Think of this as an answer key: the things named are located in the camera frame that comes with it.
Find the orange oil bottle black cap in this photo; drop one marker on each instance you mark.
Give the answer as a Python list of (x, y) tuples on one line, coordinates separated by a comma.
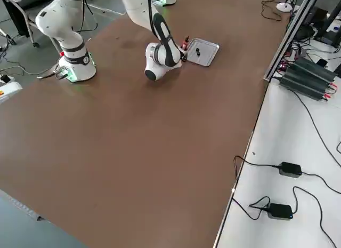
[(185, 42)]

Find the white control box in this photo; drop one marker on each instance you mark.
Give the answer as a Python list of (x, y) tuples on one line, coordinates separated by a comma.
[(9, 90)]

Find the white round lamp base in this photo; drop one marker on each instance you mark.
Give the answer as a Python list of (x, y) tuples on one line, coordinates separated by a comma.
[(283, 7)]

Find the grey office chair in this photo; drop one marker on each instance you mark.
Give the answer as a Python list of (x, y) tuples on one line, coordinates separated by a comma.
[(16, 16)]

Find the grey metal edge bracket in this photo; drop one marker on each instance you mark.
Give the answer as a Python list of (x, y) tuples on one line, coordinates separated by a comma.
[(29, 212)]

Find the silver ribbed metal tray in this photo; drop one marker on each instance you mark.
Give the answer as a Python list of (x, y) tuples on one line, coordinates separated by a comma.
[(207, 56)]

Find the black power adapter blue light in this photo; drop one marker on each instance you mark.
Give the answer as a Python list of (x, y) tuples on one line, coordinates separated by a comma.
[(279, 210)]

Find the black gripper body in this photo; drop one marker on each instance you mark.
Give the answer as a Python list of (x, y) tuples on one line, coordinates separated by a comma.
[(183, 53)]

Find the aluminium frame post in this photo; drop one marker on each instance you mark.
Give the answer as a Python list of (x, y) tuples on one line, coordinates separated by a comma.
[(282, 42)]

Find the black monitor stand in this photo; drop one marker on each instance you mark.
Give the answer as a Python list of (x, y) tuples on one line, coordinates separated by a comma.
[(323, 32)]

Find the dark grey power supply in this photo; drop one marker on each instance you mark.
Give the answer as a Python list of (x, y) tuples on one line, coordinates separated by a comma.
[(303, 85), (314, 68)]

